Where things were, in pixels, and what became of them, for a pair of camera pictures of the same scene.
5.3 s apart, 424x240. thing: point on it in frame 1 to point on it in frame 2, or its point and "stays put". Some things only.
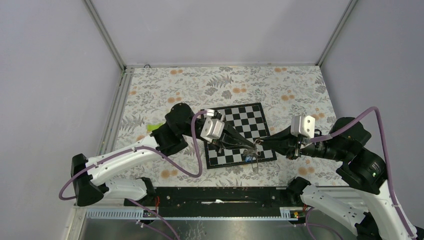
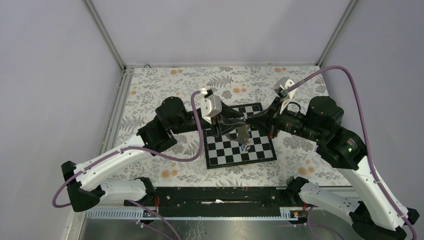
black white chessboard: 249,121 stays put
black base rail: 218,201 stays put
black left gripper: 230,137 to 227,113
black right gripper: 284,142 to 269,119
